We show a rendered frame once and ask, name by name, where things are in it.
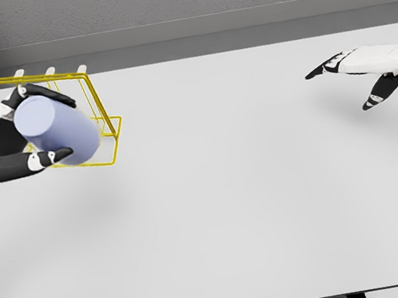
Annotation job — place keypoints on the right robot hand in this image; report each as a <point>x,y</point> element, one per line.
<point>371,59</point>

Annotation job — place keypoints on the lavender cup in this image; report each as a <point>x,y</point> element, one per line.
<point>60,132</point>

